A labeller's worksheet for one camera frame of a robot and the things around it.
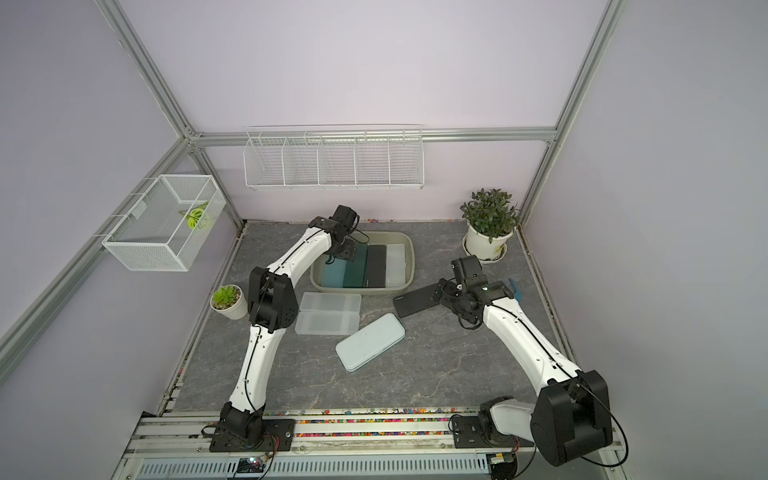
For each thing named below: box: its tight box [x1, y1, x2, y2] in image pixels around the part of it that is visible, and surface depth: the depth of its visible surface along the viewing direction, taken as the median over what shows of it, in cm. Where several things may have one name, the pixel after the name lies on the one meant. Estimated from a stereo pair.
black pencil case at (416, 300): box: [393, 283, 442, 318], surface depth 99 cm
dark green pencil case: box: [343, 243, 368, 288], surface depth 104 cm
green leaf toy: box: [178, 201, 212, 230], surface depth 82 cm
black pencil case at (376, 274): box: [366, 244, 387, 288], surface depth 107 cm
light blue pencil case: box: [335, 313, 406, 372], surface depth 89 cm
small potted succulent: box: [210, 284, 248, 321], surface depth 91 cm
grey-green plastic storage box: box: [310, 231, 415, 295], surface depth 106 cm
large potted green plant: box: [460, 188, 520, 264], surface depth 101 cm
